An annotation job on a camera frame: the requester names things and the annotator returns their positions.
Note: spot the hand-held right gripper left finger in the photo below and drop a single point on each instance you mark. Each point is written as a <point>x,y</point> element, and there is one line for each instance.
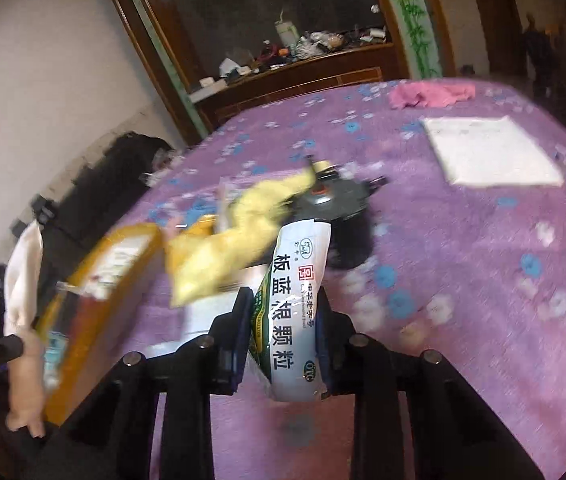
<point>228,355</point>

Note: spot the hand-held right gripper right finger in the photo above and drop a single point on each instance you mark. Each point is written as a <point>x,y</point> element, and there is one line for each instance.
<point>334,342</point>

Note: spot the white green medicine bag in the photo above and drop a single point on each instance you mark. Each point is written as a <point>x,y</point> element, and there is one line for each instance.
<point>293,300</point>

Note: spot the orange cardboard box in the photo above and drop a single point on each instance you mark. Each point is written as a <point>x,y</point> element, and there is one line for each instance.
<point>81,376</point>

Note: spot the yellow fluffy cloth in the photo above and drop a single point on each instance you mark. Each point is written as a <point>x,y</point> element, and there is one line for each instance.
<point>228,250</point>

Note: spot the dark grey round object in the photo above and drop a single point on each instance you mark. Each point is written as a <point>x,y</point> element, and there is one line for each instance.
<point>334,201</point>

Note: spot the purple floral blanket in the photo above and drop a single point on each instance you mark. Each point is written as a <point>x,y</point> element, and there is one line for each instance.
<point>463,270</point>

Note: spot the black luggage bag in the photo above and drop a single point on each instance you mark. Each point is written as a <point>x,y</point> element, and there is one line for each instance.
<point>108,185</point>

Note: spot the white folded cloth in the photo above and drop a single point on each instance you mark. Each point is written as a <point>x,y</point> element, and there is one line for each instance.
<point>493,151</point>

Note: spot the pink cloth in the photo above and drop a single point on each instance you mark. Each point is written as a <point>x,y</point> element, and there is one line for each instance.
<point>430,94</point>

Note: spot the dark wooden cabinet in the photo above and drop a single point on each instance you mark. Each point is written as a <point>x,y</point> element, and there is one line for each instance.
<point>363,67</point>

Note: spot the wooden cabinet with clutter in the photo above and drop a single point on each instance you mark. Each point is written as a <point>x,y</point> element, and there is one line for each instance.
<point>313,45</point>

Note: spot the white plastic bottle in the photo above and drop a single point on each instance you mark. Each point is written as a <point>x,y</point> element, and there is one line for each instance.
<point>287,33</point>

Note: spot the brown wooden door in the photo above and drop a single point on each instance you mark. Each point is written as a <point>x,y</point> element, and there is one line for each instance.
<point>495,25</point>

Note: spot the green bamboo wall decal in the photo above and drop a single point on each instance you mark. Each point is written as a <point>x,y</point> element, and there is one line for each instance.
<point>413,15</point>

